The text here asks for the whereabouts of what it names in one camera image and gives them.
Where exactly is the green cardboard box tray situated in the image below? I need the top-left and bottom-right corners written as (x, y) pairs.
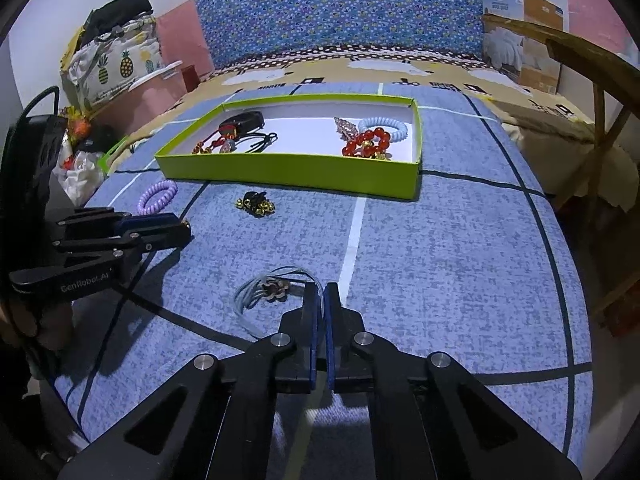
top-left (155, 94), bottom-right (422, 202)

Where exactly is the pink storage box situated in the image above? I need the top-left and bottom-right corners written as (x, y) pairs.
top-left (90, 60), bottom-right (201, 141)

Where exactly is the blue checked blanket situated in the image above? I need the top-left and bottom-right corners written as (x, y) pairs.
top-left (52, 81), bottom-right (593, 480)

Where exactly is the orange toy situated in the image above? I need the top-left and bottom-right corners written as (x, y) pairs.
top-left (62, 107), bottom-right (93, 139)

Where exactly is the pineapple print bag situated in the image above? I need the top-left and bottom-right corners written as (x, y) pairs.
top-left (60, 14), bottom-right (163, 111)

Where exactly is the red bead bracelet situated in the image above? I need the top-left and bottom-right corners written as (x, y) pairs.
top-left (341, 128), bottom-right (393, 162)

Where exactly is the wooden bench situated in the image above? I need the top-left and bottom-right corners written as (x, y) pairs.
top-left (482, 10), bottom-right (640, 326)

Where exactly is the cardboard quilt box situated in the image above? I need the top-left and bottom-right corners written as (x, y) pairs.
top-left (481, 0), bottom-right (571, 96)

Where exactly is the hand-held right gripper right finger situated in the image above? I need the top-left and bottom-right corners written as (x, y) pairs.
top-left (324, 282), bottom-right (583, 480)

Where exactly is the person's left hand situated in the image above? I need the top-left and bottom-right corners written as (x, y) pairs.
top-left (0, 300), bottom-right (76, 356)

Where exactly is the black hair tie with charm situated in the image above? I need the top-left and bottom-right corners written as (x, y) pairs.
top-left (235, 131), bottom-right (278, 155)

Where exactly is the black wristband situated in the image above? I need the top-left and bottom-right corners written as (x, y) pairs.
top-left (220, 110), bottom-right (265, 133)

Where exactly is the purple coil hair tie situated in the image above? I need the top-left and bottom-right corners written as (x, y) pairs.
top-left (136, 180), bottom-right (179, 217)

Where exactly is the light blue coil hair tie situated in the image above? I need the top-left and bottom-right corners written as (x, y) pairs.
top-left (357, 116), bottom-right (408, 143)

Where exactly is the silver crystal hair clip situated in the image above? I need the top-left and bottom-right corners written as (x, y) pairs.
top-left (334, 116), bottom-right (361, 141)

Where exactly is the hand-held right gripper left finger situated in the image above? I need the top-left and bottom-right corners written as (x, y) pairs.
top-left (57, 281), bottom-right (321, 480)

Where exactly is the red knotted cord bracelet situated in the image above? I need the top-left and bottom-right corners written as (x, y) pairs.
top-left (192, 127), bottom-right (240, 157)

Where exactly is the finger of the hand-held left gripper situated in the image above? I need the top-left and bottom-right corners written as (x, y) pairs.
top-left (55, 207), bottom-right (181, 233)
top-left (51, 220), bottom-right (193, 267)

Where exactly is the blue floral headboard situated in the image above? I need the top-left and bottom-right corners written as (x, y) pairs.
top-left (186, 0), bottom-right (519, 71)

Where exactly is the grey hair tie with flower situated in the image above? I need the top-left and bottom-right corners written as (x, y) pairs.
top-left (233, 266), bottom-right (326, 338)

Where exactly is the black gold bell hair clip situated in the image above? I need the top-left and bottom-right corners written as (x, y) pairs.
top-left (236, 191), bottom-right (277, 218)

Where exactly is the black bag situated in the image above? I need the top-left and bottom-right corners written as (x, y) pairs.
top-left (80, 0), bottom-right (153, 43)

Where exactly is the white crumpled bag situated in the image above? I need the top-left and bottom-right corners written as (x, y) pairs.
top-left (57, 135), bottom-right (108, 201)

